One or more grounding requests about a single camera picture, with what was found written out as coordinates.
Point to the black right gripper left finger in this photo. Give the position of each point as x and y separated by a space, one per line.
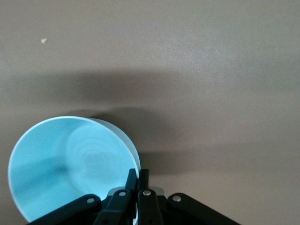
112 206

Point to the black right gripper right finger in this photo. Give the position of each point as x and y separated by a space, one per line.
152 206

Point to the light blue bowl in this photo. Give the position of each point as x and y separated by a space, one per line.
58 164

